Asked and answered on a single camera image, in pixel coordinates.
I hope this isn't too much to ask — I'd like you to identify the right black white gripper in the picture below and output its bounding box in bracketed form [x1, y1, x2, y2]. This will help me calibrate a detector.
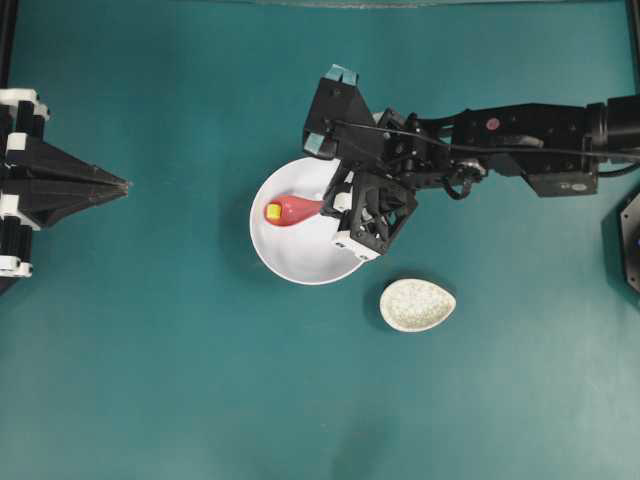
[322, 169, 417, 260]

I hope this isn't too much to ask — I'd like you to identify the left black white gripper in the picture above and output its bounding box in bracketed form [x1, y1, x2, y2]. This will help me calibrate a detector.
[1, 88, 129, 294]

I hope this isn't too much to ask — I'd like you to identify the red ceramic spoon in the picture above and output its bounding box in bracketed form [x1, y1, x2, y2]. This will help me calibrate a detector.
[264, 195, 324, 227]

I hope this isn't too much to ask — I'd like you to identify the yellow hexagonal prism block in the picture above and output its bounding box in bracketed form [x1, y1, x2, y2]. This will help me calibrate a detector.
[265, 203, 282, 223]

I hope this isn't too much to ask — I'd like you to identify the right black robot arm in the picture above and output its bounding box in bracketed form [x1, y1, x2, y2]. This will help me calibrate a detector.
[304, 90, 639, 261]

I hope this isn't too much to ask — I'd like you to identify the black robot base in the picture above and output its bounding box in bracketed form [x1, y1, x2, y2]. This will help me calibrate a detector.
[601, 187, 639, 303]

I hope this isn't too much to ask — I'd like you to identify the white round bowl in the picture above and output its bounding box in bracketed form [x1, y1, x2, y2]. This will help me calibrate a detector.
[249, 157, 378, 285]

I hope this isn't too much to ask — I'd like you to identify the speckled egg-shaped spoon rest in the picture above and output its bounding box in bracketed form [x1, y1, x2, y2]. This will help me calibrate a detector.
[379, 279, 457, 333]

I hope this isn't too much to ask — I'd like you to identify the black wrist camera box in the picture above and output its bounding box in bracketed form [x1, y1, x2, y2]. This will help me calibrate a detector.
[302, 64, 379, 162]

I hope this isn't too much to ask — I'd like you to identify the black frame rail left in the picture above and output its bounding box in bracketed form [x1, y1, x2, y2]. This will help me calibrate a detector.
[0, 0, 19, 89]

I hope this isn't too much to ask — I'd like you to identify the black frame rail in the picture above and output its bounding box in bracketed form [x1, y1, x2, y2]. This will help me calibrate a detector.
[0, 0, 19, 89]
[625, 0, 640, 91]

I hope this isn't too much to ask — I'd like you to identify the black frame rail right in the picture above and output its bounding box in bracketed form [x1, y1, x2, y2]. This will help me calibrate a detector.
[625, 0, 640, 91]

